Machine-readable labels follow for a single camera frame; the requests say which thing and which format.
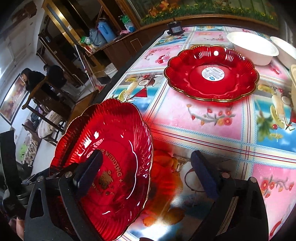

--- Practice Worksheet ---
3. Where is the red wedding plate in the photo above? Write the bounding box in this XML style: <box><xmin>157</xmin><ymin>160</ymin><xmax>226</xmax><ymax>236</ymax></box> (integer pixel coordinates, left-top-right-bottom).
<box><xmin>50</xmin><ymin>98</ymin><xmax>154</xmax><ymax>240</ymax></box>

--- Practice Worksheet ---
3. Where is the red plate with sticker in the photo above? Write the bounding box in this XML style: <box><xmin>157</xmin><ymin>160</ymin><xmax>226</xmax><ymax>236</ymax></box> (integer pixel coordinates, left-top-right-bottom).
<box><xmin>164</xmin><ymin>46</ymin><xmax>259</xmax><ymax>103</ymax></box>

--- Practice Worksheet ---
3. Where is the beige plastic bowl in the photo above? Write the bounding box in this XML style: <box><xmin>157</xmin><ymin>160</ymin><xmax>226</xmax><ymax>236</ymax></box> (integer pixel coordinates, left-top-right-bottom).
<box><xmin>290</xmin><ymin>64</ymin><xmax>296</xmax><ymax>111</ymax></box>

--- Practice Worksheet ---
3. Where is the white foam bowl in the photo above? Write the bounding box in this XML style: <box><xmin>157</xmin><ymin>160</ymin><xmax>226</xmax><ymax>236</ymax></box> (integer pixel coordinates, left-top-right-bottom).
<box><xmin>226</xmin><ymin>32</ymin><xmax>279</xmax><ymax>66</ymax></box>
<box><xmin>270</xmin><ymin>36</ymin><xmax>296</xmax><ymax>69</ymax></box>

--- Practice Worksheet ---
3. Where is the wooden chair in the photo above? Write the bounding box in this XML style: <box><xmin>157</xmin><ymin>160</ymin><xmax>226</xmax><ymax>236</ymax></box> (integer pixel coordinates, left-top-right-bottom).
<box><xmin>22</xmin><ymin>77</ymin><xmax>76</xmax><ymax>146</ymax></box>

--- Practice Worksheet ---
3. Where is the person in black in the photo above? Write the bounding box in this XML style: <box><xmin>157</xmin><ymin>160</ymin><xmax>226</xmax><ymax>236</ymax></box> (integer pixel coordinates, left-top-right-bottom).
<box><xmin>21</xmin><ymin>68</ymin><xmax>45</xmax><ymax>92</ymax></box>

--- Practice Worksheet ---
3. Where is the dark wooden cabinet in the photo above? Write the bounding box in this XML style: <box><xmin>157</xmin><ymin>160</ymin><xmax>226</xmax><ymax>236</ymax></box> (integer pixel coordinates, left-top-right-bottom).
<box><xmin>39</xmin><ymin>1</ymin><xmax>166</xmax><ymax>79</ymax></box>

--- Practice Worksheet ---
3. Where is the blue water jug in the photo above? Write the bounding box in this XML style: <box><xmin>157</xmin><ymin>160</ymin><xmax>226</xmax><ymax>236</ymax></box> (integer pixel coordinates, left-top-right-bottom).
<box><xmin>98</xmin><ymin>21</ymin><xmax>116</xmax><ymax>43</ymax></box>

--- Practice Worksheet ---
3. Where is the small black device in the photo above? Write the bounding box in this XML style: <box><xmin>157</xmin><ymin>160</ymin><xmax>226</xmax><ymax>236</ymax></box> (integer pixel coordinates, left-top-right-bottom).
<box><xmin>167</xmin><ymin>21</ymin><xmax>184</xmax><ymax>36</ymax></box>

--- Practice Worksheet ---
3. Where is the framed wall picture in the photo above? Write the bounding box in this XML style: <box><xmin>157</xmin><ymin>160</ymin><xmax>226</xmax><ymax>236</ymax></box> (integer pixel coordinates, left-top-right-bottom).
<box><xmin>1</xmin><ymin>74</ymin><xmax>28</xmax><ymax>125</ymax></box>

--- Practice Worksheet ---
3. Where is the floral wall painting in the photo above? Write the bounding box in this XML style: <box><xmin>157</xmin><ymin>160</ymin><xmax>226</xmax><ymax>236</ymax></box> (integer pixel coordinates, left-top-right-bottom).
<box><xmin>128</xmin><ymin>0</ymin><xmax>278</xmax><ymax>27</ymax></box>

